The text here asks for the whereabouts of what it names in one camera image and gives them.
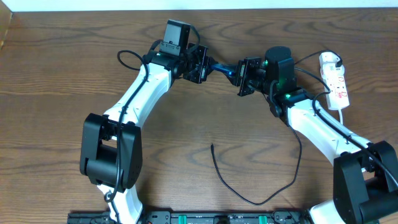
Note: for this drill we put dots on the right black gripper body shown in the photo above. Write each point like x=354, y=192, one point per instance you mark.
x=247, y=76

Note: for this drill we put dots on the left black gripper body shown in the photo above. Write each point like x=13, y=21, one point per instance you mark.
x=198, y=64

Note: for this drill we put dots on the blue Galaxy smartphone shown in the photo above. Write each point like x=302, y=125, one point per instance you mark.
x=219, y=67

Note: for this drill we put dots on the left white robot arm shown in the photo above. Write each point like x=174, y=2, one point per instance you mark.
x=111, y=147

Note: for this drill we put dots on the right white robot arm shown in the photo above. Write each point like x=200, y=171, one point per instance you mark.
x=364, y=172

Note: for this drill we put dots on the white power strip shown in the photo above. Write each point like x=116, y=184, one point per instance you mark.
x=333, y=74

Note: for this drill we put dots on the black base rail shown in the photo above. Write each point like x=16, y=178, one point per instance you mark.
x=163, y=217

